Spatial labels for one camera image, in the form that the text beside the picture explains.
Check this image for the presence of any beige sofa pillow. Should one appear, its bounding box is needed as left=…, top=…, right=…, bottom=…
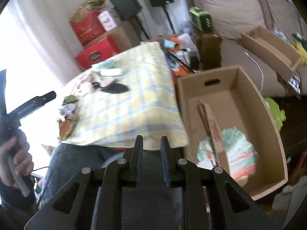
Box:
left=200, top=0, right=265, bottom=39
left=262, top=0, right=306, bottom=39

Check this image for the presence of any red chocolate gift box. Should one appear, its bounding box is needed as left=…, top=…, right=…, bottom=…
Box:
left=75, top=36, right=121, bottom=69

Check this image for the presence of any yellow plaid tablecloth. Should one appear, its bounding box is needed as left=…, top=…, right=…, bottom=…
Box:
left=62, top=42, right=189, bottom=151

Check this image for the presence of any pink tissue box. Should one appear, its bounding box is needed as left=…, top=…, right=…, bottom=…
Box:
left=97, top=9, right=121, bottom=32

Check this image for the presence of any left black speaker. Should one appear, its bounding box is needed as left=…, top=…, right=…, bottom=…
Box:
left=110, top=0, right=142, bottom=20

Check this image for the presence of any green cartoon lunchbox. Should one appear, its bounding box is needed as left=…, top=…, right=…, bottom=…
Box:
left=264, top=97, right=286, bottom=131

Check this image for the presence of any large cardboard box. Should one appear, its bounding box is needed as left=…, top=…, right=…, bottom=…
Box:
left=177, top=66, right=288, bottom=200

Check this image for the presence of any orange yellow chip bag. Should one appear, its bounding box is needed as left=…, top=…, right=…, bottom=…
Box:
left=58, top=117, right=77, bottom=141

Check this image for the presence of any red tea gift bag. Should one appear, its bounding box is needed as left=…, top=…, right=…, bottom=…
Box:
left=69, top=10, right=106, bottom=46

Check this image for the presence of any green portable radio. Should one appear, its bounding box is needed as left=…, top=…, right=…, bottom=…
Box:
left=189, top=7, right=213, bottom=33

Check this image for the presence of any brown carton under bags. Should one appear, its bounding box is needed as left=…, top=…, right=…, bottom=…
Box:
left=83, top=21, right=140, bottom=51

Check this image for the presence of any brown wooden folding fan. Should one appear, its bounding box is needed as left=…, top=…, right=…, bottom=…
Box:
left=198, top=100, right=230, bottom=174

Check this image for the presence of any painted paper hand fan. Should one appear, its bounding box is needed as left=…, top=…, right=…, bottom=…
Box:
left=196, top=127, right=258, bottom=187

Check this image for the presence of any person's left hand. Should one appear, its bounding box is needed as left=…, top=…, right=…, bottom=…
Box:
left=1, top=129, right=34, bottom=188

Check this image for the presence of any white charging cable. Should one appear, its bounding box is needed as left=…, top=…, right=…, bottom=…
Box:
left=244, top=51, right=264, bottom=94

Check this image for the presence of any cardboard tray on sofa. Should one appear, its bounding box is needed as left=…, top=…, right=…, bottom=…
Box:
left=241, top=26, right=301, bottom=81

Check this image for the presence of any green pea snack packet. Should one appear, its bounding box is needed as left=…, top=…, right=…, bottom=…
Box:
left=62, top=94, right=79, bottom=106

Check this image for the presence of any brown sofa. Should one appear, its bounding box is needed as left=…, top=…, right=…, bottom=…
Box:
left=186, top=0, right=306, bottom=97

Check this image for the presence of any pink handheld fan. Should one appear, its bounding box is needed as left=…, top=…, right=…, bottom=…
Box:
left=77, top=71, right=116, bottom=96

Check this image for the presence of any brown paper bag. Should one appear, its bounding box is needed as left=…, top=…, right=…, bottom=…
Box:
left=69, top=0, right=106, bottom=25

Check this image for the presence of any silver snack packet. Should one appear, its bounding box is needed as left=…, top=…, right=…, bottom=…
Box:
left=59, top=103, right=77, bottom=117

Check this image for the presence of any mint green handheld fan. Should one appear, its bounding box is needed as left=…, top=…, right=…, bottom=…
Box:
left=92, top=60, right=124, bottom=77

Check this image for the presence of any white sheer curtain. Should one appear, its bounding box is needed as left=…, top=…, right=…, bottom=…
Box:
left=1, top=0, right=70, bottom=176

